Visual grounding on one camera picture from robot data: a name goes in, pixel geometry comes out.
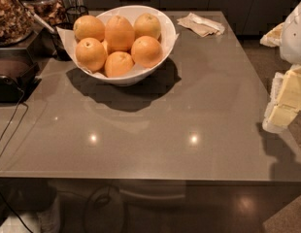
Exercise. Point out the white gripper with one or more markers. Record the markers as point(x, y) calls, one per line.
point(294, 36)

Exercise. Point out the white bowl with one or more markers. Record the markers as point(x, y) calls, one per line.
point(133, 11)

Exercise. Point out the small hidden middle orange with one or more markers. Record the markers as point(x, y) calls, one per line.
point(105, 45)

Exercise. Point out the crumpled paper napkin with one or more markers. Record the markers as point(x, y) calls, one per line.
point(200, 25)

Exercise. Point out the black appliance box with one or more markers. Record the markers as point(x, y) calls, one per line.
point(18, 75)

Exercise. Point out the glass jar of nuts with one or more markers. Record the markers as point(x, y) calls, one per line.
point(15, 23)

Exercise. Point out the white handled utensil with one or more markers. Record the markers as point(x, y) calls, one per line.
point(38, 19)

